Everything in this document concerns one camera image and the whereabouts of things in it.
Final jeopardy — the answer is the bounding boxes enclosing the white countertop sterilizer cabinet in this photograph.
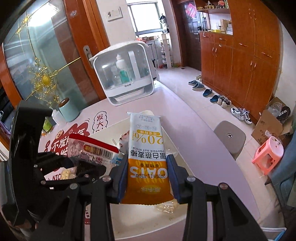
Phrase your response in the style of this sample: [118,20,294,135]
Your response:
[89,41,157,106]

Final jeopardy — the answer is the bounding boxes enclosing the white squeeze bottle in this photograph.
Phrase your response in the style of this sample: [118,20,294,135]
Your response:
[52,109,67,127]

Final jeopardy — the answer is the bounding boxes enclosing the red white candy packet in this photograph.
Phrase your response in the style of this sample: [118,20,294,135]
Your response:
[119,131,130,154]

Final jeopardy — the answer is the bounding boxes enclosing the cardboard box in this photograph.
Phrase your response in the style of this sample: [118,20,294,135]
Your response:
[251,97,294,147]

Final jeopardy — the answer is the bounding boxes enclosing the wooden cabinet wall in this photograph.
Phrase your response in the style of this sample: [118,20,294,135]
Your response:
[200,1,280,123]

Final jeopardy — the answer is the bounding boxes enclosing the orange oats bar packet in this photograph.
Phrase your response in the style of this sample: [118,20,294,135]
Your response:
[121,113,174,205]

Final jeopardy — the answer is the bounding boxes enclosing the teal canister brown lid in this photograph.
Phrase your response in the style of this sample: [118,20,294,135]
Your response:
[59,97,79,122]

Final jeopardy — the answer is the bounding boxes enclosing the grey round stool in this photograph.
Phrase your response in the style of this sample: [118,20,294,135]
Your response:
[214,120,246,160]

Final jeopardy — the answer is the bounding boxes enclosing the pink plastic stool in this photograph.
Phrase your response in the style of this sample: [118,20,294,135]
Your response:
[252,136,284,176]

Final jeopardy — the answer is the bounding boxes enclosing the clear bottle green label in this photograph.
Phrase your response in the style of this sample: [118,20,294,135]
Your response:
[43,118,53,133]

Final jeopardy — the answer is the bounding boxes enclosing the red date snack packet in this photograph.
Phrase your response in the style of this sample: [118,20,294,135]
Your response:
[67,133,121,170]

